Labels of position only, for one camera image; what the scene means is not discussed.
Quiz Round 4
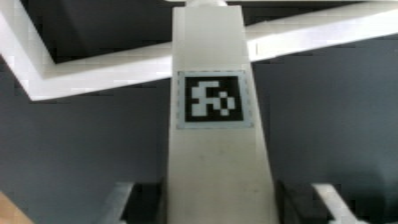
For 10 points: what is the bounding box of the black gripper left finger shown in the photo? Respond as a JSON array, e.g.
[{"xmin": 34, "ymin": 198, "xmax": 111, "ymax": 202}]
[{"xmin": 96, "ymin": 179, "xmax": 167, "ymax": 224}]

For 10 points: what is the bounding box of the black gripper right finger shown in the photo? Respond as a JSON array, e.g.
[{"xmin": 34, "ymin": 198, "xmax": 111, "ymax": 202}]
[{"xmin": 272, "ymin": 179, "xmax": 372, "ymax": 224}]

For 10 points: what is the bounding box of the white U-shaped obstacle frame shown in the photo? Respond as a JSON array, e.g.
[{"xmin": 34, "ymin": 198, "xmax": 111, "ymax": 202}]
[{"xmin": 0, "ymin": 0, "xmax": 398, "ymax": 101}]

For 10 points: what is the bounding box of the white desk leg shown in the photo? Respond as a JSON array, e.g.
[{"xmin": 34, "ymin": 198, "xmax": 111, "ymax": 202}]
[{"xmin": 167, "ymin": 0, "xmax": 279, "ymax": 224}]

